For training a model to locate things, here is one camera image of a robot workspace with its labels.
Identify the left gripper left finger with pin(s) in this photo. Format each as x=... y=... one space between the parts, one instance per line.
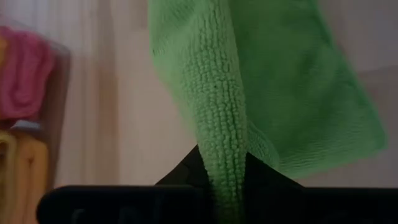
x=189 y=174

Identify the green microfiber towel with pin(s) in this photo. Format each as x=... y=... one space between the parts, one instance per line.
x=280 y=93

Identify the orange microfiber towel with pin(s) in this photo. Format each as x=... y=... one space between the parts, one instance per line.
x=31 y=174

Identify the pink microfiber towel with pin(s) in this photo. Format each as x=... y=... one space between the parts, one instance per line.
x=25 y=77

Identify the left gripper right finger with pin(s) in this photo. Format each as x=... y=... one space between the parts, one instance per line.
x=264 y=177

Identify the clear plastic bin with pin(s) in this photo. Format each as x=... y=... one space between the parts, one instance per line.
x=60 y=93

